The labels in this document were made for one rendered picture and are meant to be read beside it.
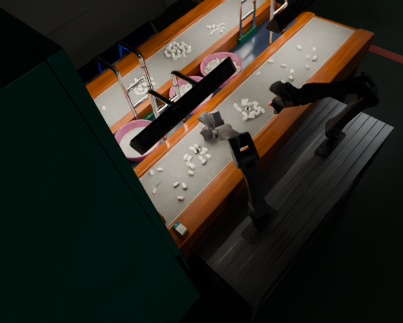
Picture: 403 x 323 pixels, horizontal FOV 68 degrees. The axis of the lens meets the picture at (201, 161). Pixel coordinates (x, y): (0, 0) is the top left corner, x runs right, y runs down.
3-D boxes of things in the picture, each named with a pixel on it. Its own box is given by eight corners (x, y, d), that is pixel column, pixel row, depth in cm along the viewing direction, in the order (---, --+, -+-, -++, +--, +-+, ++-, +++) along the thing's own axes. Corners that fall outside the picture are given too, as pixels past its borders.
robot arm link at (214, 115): (202, 114, 148) (207, 115, 137) (218, 108, 149) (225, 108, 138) (210, 136, 151) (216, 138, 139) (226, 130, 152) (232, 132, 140)
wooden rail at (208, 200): (364, 57, 206) (375, 33, 191) (184, 263, 144) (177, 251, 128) (348, 50, 211) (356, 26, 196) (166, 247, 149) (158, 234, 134)
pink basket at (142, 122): (165, 128, 179) (162, 117, 171) (163, 165, 164) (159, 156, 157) (122, 131, 182) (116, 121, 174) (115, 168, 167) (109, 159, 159)
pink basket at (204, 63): (250, 73, 197) (250, 61, 189) (224, 97, 187) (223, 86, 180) (219, 58, 208) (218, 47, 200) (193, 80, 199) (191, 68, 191)
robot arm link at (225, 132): (211, 127, 142) (231, 143, 114) (228, 120, 143) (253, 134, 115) (218, 150, 147) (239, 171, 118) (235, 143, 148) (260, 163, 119)
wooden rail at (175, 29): (238, 10, 255) (237, -12, 239) (61, 149, 192) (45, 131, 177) (227, 6, 260) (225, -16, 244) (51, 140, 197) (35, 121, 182)
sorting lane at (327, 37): (354, 33, 200) (355, 29, 198) (160, 237, 137) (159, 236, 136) (313, 19, 213) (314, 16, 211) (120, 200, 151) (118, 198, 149)
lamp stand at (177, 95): (211, 141, 170) (202, 81, 132) (187, 165, 163) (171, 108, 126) (187, 126, 178) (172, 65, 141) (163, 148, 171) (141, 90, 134)
